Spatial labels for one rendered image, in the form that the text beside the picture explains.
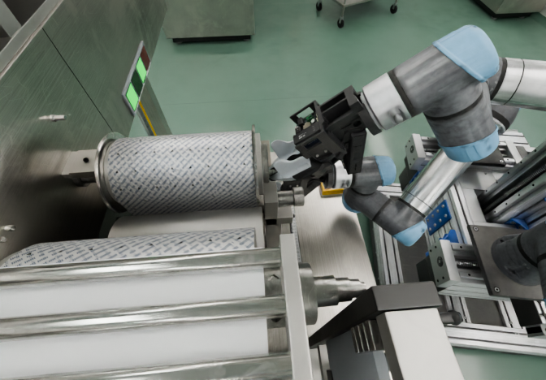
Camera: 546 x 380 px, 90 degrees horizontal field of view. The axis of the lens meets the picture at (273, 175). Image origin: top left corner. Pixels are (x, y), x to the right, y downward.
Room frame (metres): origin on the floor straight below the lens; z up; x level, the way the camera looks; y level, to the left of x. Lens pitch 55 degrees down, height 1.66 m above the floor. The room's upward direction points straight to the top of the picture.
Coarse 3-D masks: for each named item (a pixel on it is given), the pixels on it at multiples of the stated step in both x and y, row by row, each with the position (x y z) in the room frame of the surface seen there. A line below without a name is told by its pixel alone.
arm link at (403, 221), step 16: (496, 112) 0.47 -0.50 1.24; (512, 112) 0.47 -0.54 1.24; (432, 160) 0.42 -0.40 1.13; (448, 160) 0.40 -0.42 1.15; (432, 176) 0.37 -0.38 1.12; (448, 176) 0.37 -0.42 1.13; (416, 192) 0.35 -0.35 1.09; (432, 192) 0.34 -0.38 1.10; (384, 208) 0.33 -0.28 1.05; (400, 208) 0.32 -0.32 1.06; (416, 208) 0.31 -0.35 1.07; (432, 208) 0.32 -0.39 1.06; (384, 224) 0.30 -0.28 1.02; (400, 224) 0.29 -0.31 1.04; (416, 224) 0.28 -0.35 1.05; (400, 240) 0.26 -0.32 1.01; (416, 240) 0.25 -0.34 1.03
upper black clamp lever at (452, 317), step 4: (448, 312) 0.04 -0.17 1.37; (452, 312) 0.04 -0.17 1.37; (456, 312) 0.04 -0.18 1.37; (440, 316) 0.04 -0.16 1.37; (444, 316) 0.04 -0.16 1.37; (448, 316) 0.04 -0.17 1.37; (452, 316) 0.04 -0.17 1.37; (456, 316) 0.04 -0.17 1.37; (460, 316) 0.04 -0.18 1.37; (444, 320) 0.04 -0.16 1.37; (448, 320) 0.04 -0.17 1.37; (452, 320) 0.04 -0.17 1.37; (456, 320) 0.04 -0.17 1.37; (460, 320) 0.04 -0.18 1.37; (444, 324) 0.03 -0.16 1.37; (452, 324) 0.03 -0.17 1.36; (456, 324) 0.03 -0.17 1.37
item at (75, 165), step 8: (72, 152) 0.31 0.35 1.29; (80, 152) 0.31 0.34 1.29; (88, 152) 0.31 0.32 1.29; (96, 152) 0.31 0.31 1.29; (72, 160) 0.29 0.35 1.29; (80, 160) 0.29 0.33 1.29; (88, 160) 0.29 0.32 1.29; (64, 168) 0.28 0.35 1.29; (72, 168) 0.27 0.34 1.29; (80, 168) 0.27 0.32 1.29; (88, 168) 0.27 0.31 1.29; (64, 176) 0.26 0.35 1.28; (72, 176) 0.26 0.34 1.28; (80, 176) 0.27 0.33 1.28; (88, 176) 0.27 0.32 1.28
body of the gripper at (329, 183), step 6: (324, 174) 0.37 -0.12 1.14; (330, 174) 0.37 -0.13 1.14; (294, 180) 0.35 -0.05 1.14; (300, 180) 0.35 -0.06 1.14; (306, 180) 0.35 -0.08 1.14; (312, 180) 0.37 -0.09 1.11; (318, 180) 0.37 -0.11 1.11; (324, 180) 0.37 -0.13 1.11; (330, 180) 0.36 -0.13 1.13; (282, 186) 0.36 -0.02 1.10; (288, 186) 0.35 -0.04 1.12; (294, 186) 0.35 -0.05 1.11; (300, 186) 0.35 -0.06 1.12; (306, 186) 0.35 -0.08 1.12; (324, 186) 0.37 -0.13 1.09; (330, 186) 0.35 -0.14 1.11
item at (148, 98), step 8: (144, 88) 1.04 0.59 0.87; (144, 96) 1.04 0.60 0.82; (152, 96) 1.06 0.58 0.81; (144, 104) 1.04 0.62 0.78; (152, 104) 1.04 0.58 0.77; (152, 112) 1.04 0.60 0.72; (160, 112) 1.07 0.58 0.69; (152, 120) 1.04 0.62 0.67; (160, 120) 1.04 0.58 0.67; (160, 128) 1.04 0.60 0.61; (168, 128) 1.08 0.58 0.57
